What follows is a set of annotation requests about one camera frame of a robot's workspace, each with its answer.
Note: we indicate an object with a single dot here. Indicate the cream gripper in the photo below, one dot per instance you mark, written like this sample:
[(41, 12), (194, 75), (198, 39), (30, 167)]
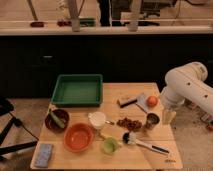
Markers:
[(167, 116)]

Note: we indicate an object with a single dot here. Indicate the dark red grape bunch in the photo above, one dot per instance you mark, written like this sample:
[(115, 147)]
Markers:
[(131, 125)]

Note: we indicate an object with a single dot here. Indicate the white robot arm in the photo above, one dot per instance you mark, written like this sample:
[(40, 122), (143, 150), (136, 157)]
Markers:
[(186, 83)]

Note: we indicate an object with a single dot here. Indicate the orange red bowl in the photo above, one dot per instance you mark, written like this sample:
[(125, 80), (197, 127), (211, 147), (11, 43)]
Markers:
[(78, 137)]

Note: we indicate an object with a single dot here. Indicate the dark brown bowl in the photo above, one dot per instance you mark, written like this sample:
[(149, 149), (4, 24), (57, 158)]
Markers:
[(52, 126)]

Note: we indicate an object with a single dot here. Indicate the metal can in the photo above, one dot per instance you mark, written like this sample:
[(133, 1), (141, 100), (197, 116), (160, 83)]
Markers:
[(152, 120)]

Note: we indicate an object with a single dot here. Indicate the orange fruit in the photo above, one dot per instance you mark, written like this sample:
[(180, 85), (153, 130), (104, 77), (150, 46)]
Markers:
[(152, 101)]

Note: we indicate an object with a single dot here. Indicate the block eraser brush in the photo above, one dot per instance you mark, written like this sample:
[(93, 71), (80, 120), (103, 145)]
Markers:
[(126, 100)]

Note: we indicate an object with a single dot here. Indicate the green small cup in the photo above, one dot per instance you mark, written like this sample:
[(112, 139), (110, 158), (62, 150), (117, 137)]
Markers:
[(109, 145)]

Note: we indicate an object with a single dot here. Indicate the white cup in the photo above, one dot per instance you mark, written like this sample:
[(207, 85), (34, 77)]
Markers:
[(98, 120)]

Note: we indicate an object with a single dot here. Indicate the green plastic tray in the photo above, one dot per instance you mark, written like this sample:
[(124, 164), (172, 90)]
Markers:
[(78, 90)]

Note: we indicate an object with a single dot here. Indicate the green cucumber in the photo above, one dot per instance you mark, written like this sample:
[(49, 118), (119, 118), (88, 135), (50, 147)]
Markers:
[(56, 116)]

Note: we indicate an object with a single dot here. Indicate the blue sponge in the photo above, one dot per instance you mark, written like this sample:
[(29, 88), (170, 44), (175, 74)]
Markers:
[(43, 155)]

